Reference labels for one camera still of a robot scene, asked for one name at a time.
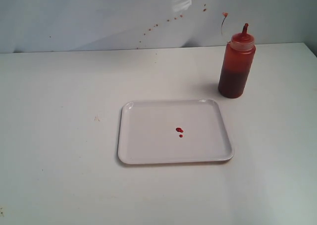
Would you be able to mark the red sauce drops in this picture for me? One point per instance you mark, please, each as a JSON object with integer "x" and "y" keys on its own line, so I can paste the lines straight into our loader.
{"x": 180, "y": 131}

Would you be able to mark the red sauce squeeze bottle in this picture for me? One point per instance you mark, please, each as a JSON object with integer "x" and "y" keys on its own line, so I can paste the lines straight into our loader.
{"x": 237, "y": 62}

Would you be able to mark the white rectangular tray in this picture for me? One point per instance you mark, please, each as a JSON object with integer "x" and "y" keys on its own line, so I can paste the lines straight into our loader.
{"x": 147, "y": 134}

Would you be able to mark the white paper backdrop sheet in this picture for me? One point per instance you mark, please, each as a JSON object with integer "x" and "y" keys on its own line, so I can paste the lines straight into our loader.
{"x": 65, "y": 25}

